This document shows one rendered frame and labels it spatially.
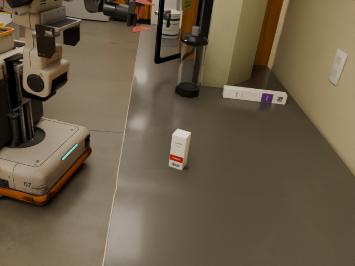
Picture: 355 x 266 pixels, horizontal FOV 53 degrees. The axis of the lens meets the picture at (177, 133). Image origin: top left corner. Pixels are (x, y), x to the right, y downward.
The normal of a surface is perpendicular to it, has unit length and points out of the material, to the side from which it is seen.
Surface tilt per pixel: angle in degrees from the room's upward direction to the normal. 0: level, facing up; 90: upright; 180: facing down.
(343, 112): 90
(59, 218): 0
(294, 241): 0
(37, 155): 0
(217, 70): 90
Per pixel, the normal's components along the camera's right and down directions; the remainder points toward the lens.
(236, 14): 0.05, 0.50
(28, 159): 0.11, -0.86
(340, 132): -0.99, -0.07
